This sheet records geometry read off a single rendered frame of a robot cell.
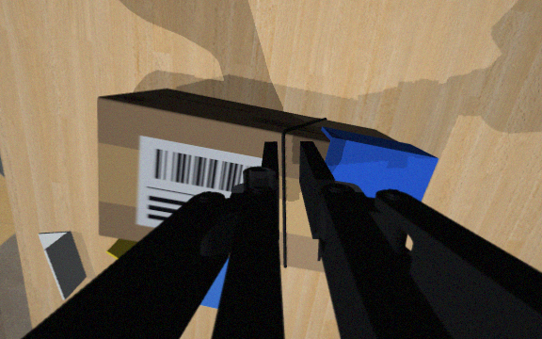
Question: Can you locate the blue rectangular block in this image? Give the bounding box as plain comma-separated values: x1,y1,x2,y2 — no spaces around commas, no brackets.
201,259,229,309

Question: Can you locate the yellow l-shaped bracket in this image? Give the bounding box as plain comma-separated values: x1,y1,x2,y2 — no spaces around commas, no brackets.
106,239,136,259

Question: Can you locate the black strap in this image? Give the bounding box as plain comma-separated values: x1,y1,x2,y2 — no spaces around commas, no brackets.
281,118,327,268

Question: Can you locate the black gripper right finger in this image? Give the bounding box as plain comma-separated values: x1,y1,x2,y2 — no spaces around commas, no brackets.
299,141,542,339

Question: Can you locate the brown cardboard box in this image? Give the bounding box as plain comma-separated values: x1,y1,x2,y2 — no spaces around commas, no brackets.
97,89,397,272

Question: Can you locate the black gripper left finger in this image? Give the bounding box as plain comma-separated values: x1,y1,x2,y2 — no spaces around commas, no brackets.
22,141,285,339

